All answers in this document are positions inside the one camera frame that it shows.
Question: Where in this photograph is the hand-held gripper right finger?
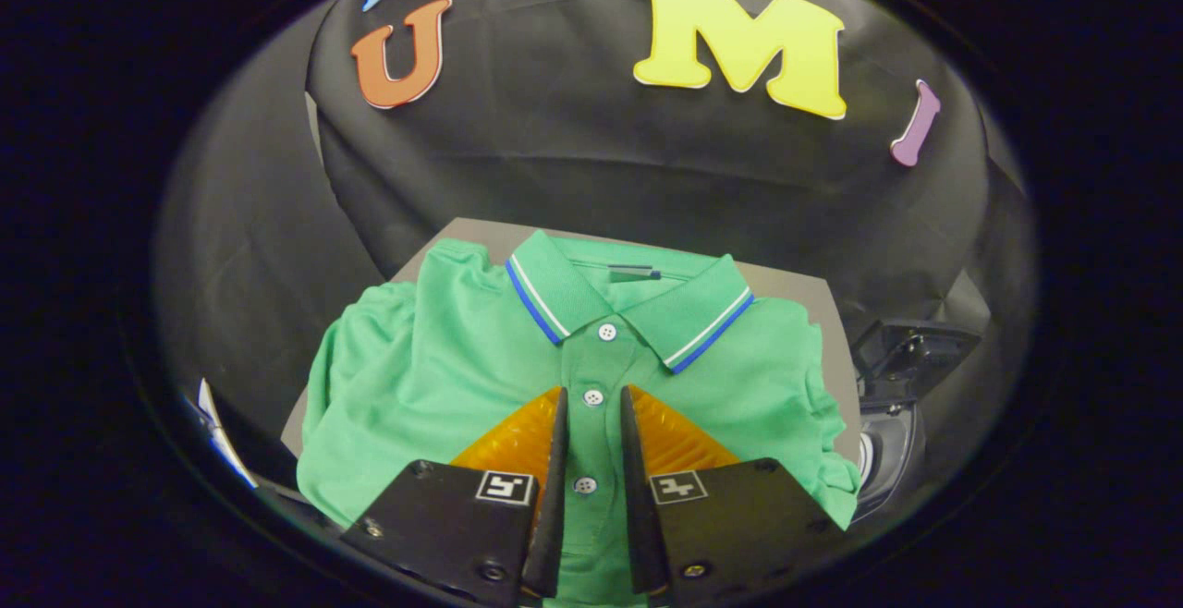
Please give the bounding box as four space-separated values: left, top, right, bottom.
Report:
619 384 847 607

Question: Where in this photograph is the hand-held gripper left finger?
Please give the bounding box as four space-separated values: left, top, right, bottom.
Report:
340 386 569 607

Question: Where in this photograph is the green polo shirt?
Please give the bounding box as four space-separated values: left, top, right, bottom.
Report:
296 229 862 608

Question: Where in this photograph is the grey washing machine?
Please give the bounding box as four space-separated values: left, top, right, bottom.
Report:
855 400 925 521

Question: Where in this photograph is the dark washing machine lid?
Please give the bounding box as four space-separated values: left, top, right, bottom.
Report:
850 317 982 396

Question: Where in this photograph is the grey cabinet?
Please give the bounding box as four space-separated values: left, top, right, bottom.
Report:
280 217 862 461

